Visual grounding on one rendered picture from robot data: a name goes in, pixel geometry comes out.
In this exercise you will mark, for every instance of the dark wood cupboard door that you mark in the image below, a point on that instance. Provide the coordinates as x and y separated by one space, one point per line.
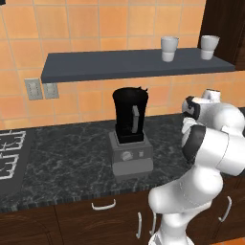
102 233
25 228
233 229

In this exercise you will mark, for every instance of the dark wood tall cabinet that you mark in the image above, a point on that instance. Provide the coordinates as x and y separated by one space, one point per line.
225 28

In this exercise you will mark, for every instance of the grey wall socket plate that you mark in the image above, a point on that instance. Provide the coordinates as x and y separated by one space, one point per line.
51 91
33 89

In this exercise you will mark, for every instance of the black and grey blender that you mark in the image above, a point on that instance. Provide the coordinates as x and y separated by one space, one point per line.
129 118

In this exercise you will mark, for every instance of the dark wood drawer front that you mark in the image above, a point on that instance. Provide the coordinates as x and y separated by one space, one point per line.
73 212

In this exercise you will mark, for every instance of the grey hob with white grates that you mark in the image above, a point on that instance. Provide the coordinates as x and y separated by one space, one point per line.
12 159

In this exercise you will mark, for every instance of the dark grey wall shelf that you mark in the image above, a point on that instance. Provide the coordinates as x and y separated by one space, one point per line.
127 65

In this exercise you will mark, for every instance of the white cup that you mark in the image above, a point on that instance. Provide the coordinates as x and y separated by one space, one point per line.
208 46
168 48

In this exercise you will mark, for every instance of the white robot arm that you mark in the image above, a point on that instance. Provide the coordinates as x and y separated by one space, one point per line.
204 188

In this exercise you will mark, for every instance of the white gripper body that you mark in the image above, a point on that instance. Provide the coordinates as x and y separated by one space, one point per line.
186 126

